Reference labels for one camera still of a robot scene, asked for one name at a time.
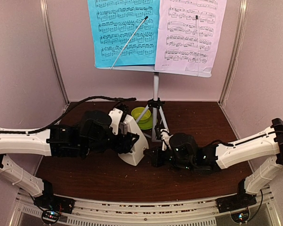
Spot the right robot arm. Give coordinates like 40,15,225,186
143,118,283,208

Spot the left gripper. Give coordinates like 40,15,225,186
81,126,139,157

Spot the blue sheet music page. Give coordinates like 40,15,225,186
87,0,160,68

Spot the green plastic plate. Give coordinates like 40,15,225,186
138,116,153,130

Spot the grey metronome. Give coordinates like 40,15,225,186
118,114,149,166

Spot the green plastic bowl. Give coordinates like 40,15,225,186
131,107,151,124

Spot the purple sheet music page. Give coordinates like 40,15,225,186
154,0,227,78

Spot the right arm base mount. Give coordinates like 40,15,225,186
216,194,257,224

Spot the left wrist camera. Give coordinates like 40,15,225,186
108,103,129,135

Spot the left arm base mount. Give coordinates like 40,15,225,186
31,195,75,225

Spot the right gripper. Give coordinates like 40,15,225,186
144,145,194,170

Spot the white music stand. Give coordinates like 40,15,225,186
105,61,212,142

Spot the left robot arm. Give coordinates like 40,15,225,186
0,98,148,209

